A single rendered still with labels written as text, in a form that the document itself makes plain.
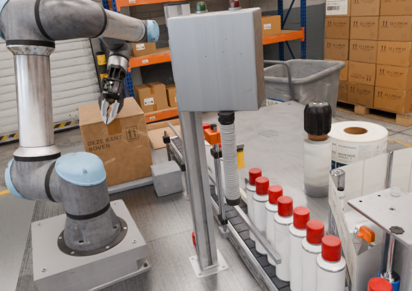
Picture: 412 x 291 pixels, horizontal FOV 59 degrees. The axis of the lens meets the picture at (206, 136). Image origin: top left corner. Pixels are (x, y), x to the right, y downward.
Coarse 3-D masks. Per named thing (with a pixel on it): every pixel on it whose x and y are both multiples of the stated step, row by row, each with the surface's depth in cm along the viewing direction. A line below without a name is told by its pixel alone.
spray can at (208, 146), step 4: (208, 144) 122; (208, 148) 123; (208, 152) 123; (208, 156) 124; (208, 160) 125; (208, 164) 125; (212, 164) 125; (208, 168) 126; (212, 168) 125; (212, 172) 126; (212, 184) 128
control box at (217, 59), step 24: (168, 24) 70; (192, 24) 68; (216, 24) 67; (240, 24) 66; (192, 48) 70; (216, 48) 69; (240, 48) 67; (192, 72) 72; (216, 72) 70; (240, 72) 69; (192, 96) 74; (216, 96) 72; (240, 96) 71; (264, 96) 78
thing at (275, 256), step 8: (208, 176) 120; (224, 192) 107; (240, 208) 98; (240, 216) 96; (248, 224) 91; (256, 232) 88; (264, 240) 85; (264, 248) 84; (272, 248) 82; (272, 256) 80
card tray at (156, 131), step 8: (168, 120) 208; (176, 120) 209; (152, 128) 206; (160, 128) 207; (168, 128) 206; (176, 128) 204; (152, 136) 196; (160, 136) 195; (152, 144) 179; (160, 144) 184
